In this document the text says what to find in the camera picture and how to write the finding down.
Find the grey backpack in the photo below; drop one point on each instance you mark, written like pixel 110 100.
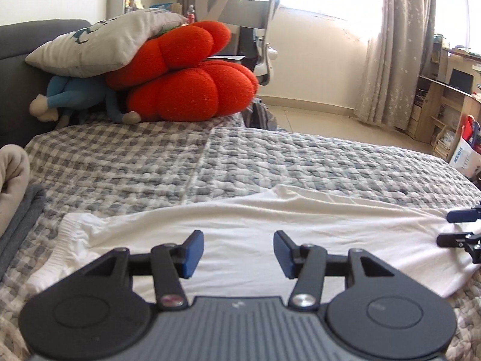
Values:
pixel 263 116

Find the white box with items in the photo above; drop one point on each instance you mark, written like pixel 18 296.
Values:
pixel 462 158

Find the red drink bottle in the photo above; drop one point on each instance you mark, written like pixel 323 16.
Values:
pixel 191 17

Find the white office chair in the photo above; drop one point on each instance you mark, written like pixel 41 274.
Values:
pixel 233 7

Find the blue-grey folded towel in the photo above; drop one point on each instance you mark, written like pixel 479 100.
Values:
pixel 22 218

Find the beige fleece blanket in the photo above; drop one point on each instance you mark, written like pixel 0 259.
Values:
pixel 13 180

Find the grey printed pillow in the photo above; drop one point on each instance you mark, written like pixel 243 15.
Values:
pixel 94 45

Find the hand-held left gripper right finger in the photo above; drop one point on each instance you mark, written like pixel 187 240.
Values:
pixel 283 254

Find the beige star curtain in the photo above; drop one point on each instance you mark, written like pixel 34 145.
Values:
pixel 394 64

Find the white paper sheet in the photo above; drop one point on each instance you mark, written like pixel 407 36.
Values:
pixel 229 58

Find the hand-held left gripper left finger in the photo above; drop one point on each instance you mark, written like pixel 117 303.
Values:
pixel 193 254

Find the blue plush toy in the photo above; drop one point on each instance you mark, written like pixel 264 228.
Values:
pixel 75 94

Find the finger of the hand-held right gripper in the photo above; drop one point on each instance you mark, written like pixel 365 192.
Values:
pixel 460 216
pixel 451 240

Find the red knit cushion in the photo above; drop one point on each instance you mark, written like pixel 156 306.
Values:
pixel 188 90

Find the wooden shelf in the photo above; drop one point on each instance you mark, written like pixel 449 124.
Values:
pixel 439 97

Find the white pants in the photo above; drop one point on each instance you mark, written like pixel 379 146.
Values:
pixel 244 218

